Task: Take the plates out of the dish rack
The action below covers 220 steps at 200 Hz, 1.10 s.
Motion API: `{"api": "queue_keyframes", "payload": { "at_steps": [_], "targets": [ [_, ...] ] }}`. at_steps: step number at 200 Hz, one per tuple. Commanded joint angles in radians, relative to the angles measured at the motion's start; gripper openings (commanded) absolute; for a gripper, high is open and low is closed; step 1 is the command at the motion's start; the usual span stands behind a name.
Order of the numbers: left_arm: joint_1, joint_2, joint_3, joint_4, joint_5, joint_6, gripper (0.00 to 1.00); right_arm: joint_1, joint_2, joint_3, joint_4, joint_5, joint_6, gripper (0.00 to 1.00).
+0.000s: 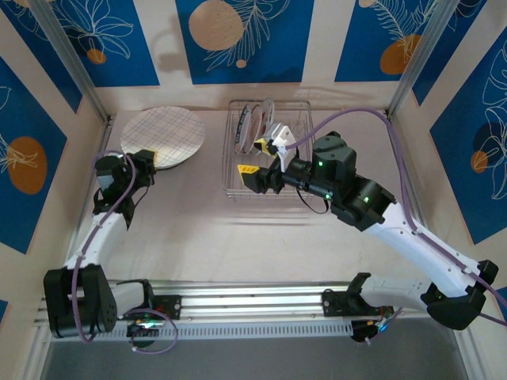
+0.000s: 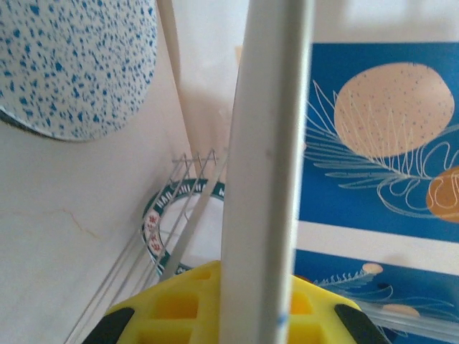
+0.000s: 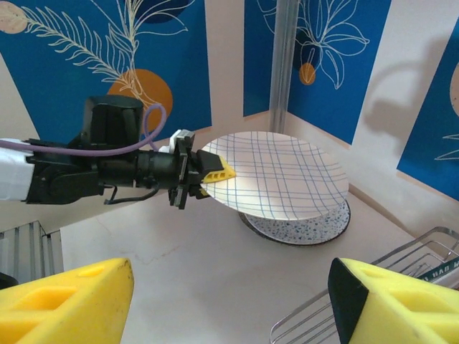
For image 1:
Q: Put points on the white plate orange sun print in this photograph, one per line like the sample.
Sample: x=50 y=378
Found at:
x=251 y=126

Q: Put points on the grey speckled plate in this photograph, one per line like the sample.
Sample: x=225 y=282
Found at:
x=174 y=166

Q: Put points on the white plaid lined plate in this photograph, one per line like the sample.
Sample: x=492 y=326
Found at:
x=166 y=134

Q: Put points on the white plate red fruit print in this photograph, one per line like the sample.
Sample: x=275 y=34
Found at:
x=267 y=112

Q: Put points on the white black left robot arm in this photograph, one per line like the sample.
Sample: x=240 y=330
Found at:
x=103 y=237

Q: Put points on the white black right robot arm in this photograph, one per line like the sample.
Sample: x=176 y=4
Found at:
x=416 y=245

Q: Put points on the dark blue rimmed plate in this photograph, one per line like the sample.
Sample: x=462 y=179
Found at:
x=239 y=130

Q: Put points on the black base electronics box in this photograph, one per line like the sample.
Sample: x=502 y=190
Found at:
x=362 y=330
x=142 y=328

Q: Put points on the aluminium side rail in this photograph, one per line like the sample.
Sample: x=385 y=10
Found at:
x=415 y=206
x=104 y=138

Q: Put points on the aluminium corner post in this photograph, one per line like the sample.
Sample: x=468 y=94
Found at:
x=72 y=59
x=416 y=59

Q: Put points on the aluminium rail frame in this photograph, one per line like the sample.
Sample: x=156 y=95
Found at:
x=253 y=302

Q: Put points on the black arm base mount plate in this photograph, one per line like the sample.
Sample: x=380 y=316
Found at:
x=328 y=305
x=174 y=306

